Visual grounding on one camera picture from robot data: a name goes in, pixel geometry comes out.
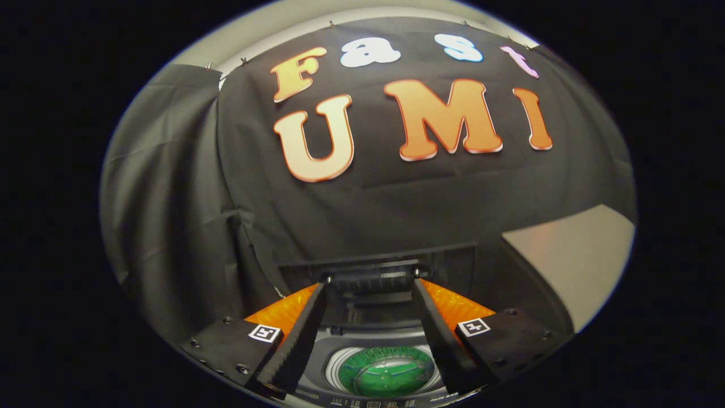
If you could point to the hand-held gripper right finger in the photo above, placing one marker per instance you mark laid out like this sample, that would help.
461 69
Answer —
439 345

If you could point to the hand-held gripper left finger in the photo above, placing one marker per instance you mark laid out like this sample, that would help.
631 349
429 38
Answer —
297 345

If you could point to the green polo shirt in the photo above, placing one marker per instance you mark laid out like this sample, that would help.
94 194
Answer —
391 377

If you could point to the black backdrop cloth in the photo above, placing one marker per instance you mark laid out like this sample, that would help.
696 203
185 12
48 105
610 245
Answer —
396 204

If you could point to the grey cabinet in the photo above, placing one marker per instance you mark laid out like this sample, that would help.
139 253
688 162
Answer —
572 260

